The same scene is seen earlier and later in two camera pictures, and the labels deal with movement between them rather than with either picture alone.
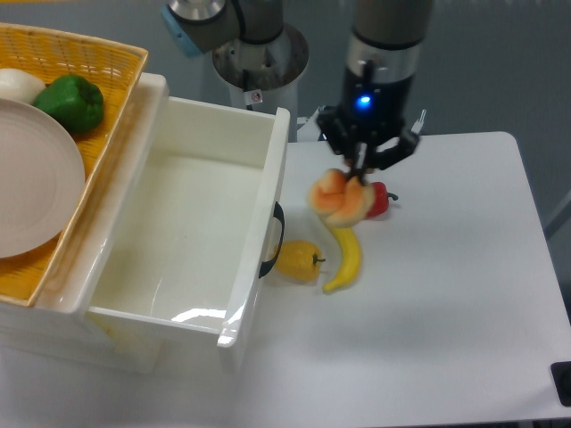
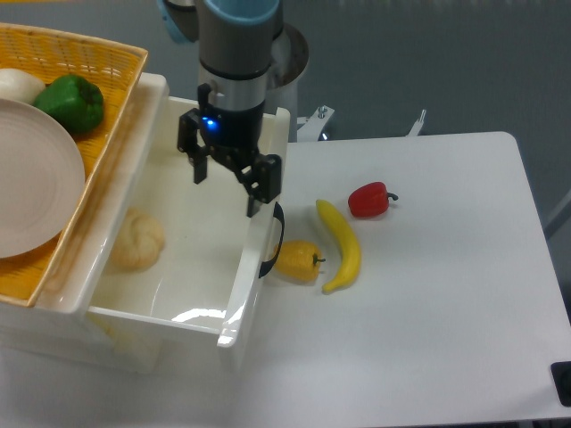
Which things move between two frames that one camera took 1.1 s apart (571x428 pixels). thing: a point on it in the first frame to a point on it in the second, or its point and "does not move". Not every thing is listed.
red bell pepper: [381, 201] does not move
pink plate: [42, 176] does not move
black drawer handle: [267, 266] does not move
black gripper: [370, 119] to [233, 135]
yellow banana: [351, 259] does not move
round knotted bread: [343, 202] to [140, 242]
